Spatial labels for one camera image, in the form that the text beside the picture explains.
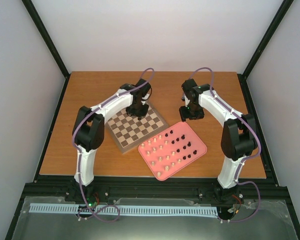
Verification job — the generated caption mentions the pink plastic tray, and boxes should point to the pink plastic tray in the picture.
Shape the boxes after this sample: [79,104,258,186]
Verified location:
[138,121,208,181]

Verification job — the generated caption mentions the black corner post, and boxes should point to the black corner post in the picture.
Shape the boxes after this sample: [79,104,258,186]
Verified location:
[242,0,296,79]
[21,0,71,79]

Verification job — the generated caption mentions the left black corner post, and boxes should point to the left black corner post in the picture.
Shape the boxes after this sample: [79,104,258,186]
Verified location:
[21,0,71,79]

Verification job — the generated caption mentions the light blue cable duct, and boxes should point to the light blue cable duct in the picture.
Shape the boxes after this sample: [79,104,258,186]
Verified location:
[28,203,218,218]

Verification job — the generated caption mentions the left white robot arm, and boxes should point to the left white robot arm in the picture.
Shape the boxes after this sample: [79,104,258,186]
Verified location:
[71,78,152,202]

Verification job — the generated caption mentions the right black corner post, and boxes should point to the right black corner post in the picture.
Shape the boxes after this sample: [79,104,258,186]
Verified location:
[242,0,296,79]

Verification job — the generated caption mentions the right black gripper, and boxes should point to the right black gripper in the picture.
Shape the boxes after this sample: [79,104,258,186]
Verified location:
[179,103,205,122]

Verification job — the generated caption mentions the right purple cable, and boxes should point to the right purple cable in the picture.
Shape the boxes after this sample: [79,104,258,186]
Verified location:
[189,66,263,224]

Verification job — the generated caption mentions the wooden chess board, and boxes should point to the wooden chess board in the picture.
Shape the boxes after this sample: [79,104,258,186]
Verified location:
[105,103,169,154]

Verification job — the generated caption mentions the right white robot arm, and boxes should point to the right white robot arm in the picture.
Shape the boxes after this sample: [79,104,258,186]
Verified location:
[179,78,261,189]

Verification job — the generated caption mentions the black aluminium frame rail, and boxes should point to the black aluminium frame rail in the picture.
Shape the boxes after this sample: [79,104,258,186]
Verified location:
[21,175,292,206]

